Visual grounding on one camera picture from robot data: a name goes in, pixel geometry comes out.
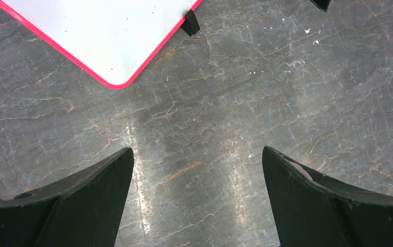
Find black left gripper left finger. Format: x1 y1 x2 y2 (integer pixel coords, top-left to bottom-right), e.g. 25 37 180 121
0 148 134 246

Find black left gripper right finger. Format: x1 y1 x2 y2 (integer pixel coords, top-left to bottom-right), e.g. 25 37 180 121
262 146 393 246

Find pink-framed whiteboard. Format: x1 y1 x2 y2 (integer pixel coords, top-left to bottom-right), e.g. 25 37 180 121
0 1 200 90

